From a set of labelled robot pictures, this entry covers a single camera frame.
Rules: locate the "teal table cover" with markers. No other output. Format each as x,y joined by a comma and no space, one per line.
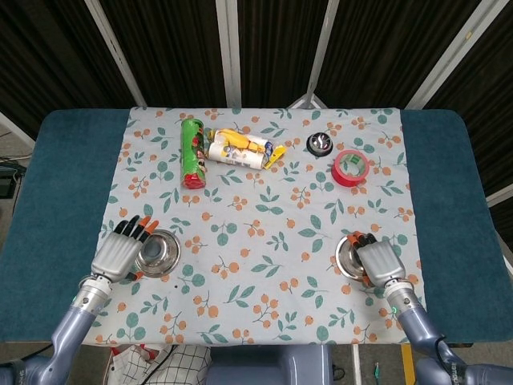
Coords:
68,172

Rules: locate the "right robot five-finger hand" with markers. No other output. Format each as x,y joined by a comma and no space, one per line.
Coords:
380,260

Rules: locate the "green chip can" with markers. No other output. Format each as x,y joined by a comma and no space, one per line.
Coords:
193,156

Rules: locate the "white yellow snack bag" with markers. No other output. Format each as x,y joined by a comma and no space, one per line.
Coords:
240,150

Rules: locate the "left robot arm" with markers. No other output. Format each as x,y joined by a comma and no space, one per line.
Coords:
72,329

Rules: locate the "white partition post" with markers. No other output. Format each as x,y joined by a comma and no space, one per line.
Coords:
449,56
320,52
116,52
229,52

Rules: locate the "leaf and berry tablecloth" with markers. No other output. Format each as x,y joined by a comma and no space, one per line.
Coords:
256,280

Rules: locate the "small black round tin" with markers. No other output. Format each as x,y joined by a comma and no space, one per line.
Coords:
319,143

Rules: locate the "white black checked cloth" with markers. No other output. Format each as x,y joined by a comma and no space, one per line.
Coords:
180,365

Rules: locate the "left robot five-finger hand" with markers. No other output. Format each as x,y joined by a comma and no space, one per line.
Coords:
114,252

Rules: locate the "blue-grey robot torso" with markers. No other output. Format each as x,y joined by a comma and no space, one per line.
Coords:
268,367

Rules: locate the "red tape roll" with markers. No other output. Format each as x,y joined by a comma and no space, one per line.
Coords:
344,176

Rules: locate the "steel bowl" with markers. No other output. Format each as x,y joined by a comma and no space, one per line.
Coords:
348,258
162,254

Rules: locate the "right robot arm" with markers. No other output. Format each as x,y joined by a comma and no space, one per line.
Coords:
421,329

